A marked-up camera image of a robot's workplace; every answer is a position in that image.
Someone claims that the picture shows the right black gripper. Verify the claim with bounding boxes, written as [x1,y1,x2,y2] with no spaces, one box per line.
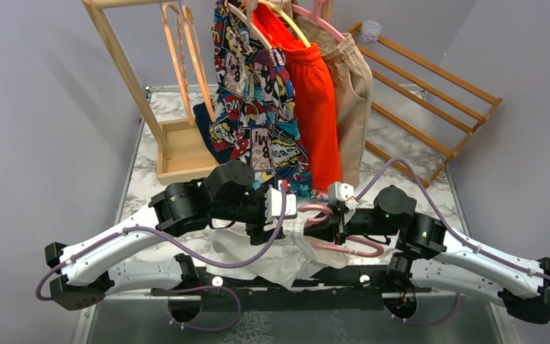
[299,201,400,246]

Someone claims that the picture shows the white shorts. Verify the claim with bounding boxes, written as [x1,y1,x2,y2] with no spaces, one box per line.
[207,218,349,288]

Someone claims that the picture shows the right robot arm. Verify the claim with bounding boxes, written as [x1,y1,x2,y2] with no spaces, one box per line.
[304,183,550,325]

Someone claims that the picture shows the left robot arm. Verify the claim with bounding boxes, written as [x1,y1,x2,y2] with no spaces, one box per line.
[36,161,297,310]

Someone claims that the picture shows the comic print shorts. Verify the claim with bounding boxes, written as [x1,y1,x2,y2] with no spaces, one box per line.
[193,1,314,198]

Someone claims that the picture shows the orange shorts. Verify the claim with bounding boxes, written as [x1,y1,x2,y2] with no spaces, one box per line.
[252,2,341,191]

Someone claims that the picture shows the beige shorts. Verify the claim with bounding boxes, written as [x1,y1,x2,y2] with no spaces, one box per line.
[293,14,372,186]

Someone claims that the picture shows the pink hanger with beige shorts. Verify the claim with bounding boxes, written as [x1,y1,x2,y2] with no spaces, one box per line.
[292,0,344,42]

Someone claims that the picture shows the wooden hanger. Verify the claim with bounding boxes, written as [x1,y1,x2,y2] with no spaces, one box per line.
[224,1,272,49]

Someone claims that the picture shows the yellow hanger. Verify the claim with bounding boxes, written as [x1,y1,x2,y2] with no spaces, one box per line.
[259,0,311,48]

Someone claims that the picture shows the orange hanger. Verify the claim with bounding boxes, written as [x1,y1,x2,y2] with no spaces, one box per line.
[181,5,216,122]
[160,2,195,125]

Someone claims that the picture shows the wooden clothes rack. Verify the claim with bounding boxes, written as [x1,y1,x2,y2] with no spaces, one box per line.
[82,0,335,186]

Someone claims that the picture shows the wooden slatted rack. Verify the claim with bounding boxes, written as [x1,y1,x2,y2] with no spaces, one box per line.
[357,37,503,186]

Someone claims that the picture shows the clear plastic cup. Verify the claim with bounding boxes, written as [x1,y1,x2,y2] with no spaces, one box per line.
[358,20,382,44]

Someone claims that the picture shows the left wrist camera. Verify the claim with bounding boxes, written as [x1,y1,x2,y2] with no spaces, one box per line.
[265,180,298,225]

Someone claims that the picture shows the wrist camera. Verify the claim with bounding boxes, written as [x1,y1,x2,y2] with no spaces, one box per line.
[327,181,359,224]
[265,180,298,225]

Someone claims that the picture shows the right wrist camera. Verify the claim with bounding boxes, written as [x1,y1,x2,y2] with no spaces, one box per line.
[327,181,359,224]

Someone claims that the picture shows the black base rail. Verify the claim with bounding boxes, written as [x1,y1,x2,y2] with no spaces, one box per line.
[150,265,418,320]

